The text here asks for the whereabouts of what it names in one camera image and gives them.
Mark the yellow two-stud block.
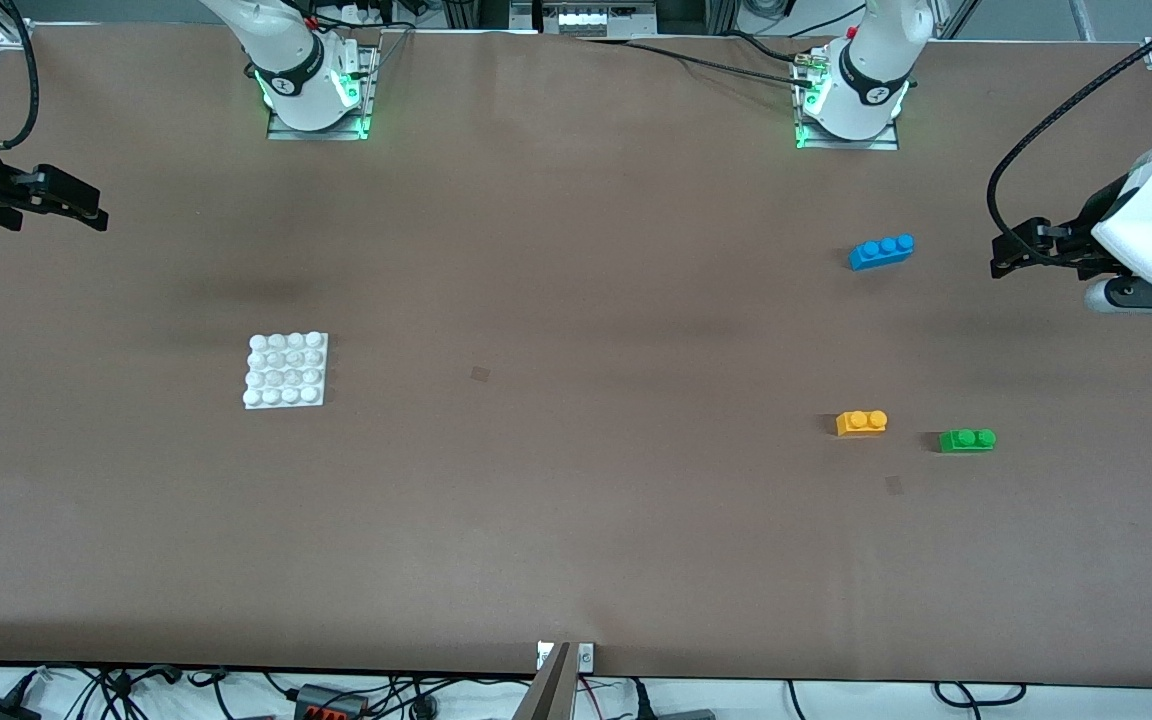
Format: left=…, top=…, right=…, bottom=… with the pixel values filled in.
left=834, top=409, right=890, bottom=439

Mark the white studded base plate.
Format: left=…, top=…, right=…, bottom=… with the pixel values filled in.
left=241, top=331, right=330, bottom=412

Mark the blue three-stud block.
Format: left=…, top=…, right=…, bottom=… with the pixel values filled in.
left=847, top=233, right=917, bottom=272

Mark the green two-stud block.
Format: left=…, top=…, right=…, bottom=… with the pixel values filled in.
left=937, top=427, right=998, bottom=455

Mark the white power strip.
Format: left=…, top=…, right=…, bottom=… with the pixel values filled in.
left=540, top=0, right=660, bottom=38

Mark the black orange power adapter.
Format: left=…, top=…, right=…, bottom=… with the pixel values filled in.
left=293, top=683, right=370, bottom=720

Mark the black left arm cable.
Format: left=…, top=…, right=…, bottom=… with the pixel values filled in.
left=985, top=18, right=1152, bottom=243

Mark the short black table cable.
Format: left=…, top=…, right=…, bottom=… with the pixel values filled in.
left=731, top=32, right=809, bottom=65

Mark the long black table cable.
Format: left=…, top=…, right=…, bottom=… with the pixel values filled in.
left=576, top=37, right=823, bottom=87

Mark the looped black floor cable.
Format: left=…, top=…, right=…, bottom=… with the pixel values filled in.
left=933, top=681, right=1028, bottom=708

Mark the white post clamp bracket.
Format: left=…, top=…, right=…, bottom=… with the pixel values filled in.
left=536, top=642, right=596, bottom=671

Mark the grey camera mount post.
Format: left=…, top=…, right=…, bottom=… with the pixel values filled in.
left=513, top=642, right=578, bottom=720

